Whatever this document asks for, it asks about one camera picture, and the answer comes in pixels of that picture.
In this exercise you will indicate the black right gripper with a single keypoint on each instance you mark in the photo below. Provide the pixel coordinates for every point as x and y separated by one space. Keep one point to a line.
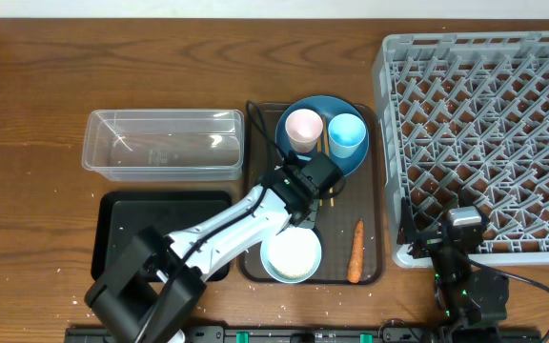
428 242

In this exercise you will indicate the light blue cup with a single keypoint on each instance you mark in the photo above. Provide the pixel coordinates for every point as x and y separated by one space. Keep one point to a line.
346 132

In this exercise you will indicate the light blue bowl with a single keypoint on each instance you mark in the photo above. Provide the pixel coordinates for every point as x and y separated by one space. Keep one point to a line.
267 267

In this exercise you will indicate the orange carrot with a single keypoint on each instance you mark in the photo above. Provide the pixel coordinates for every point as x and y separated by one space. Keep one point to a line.
355 267

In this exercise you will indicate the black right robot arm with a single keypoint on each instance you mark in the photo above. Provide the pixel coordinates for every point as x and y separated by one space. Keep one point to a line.
475 300

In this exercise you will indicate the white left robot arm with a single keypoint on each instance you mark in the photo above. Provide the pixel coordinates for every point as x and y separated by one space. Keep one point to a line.
150 290

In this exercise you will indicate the grey dishwasher rack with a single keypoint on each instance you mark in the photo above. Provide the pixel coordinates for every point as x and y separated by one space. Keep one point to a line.
469 112

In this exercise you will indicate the black waste tray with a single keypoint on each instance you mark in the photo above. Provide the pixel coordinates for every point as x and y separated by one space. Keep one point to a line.
123 214

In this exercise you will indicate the wooden chopstick left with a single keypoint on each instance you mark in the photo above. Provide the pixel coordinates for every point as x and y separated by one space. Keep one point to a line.
319 150

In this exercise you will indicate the wooden chopstick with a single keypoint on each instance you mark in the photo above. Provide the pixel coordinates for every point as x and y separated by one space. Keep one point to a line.
319 150
326 150

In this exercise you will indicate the pink cup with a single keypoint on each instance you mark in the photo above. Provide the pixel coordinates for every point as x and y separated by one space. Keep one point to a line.
303 128

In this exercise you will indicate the brown serving tray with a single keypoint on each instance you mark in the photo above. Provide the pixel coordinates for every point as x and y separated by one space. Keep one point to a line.
335 226

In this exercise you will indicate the wooden chopstick right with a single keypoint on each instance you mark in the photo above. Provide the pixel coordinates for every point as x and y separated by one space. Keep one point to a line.
326 150

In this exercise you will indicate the dark blue plate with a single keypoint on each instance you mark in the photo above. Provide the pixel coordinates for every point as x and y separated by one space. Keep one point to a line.
329 107

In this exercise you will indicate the clear plastic bin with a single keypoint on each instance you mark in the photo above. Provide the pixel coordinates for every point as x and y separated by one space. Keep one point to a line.
165 145

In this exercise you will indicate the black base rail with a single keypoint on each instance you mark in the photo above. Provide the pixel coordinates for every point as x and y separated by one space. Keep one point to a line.
216 334

